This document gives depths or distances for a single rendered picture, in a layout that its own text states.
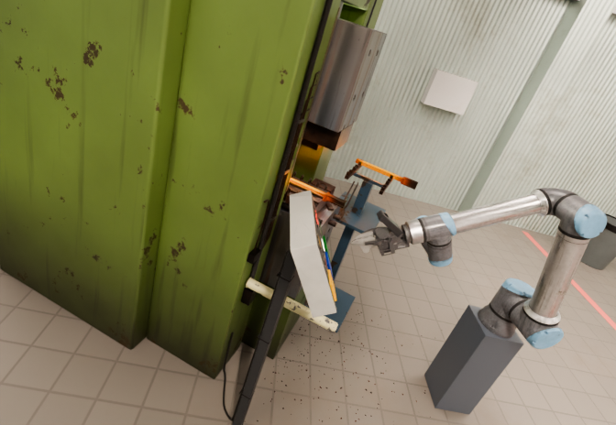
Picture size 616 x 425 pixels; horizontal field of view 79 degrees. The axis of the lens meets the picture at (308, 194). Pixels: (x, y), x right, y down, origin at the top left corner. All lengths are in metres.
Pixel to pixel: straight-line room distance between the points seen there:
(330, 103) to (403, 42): 2.91
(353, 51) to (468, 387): 1.87
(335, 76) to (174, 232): 0.96
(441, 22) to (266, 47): 3.31
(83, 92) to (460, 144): 4.05
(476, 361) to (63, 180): 2.20
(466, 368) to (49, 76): 2.39
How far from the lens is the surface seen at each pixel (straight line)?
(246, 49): 1.37
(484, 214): 1.69
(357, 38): 1.50
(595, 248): 5.65
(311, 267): 1.13
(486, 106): 4.84
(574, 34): 4.86
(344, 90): 1.52
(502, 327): 2.24
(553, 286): 1.93
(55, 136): 1.94
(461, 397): 2.54
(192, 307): 1.95
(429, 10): 4.43
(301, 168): 2.09
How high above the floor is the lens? 1.78
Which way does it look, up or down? 26 degrees down
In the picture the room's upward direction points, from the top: 18 degrees clockwise
